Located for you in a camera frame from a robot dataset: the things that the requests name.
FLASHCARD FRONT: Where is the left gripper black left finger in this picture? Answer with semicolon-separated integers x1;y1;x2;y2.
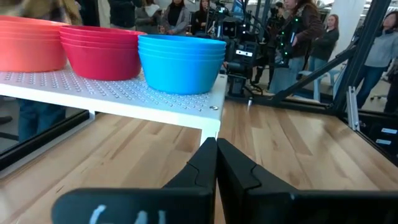
50;137;218;224

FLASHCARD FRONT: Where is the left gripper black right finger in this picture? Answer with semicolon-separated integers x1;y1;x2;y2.
216;138;398;224

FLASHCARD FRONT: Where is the blue plastic mini bowl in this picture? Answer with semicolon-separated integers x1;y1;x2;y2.
138;48;226;55
139;57;225;96
137;34;227;50
138;52;226;60

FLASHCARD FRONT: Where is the red plastic mini bowl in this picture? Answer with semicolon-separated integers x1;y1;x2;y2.
59;25;147;39
62;45;142;82
60;35;140;44
61;40;140;49

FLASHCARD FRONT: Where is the orange plastic mini bowl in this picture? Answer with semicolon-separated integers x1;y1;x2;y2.
0;27;65;34
0;31;66;39
0;36;68;73
0;15;70;30

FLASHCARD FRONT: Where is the white perforated metal shelf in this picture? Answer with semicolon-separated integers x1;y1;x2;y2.
0;63;228;180

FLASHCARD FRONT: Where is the person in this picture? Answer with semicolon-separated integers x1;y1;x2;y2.
0;0;83;144
356;11;398;110
107;0;139;32
135;0;165;35
309;14;340;74
191;0;212;35
160;0;192;37
269;0;326;94

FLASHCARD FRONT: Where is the silver metal bracket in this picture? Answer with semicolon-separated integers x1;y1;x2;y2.
346;85;361;131

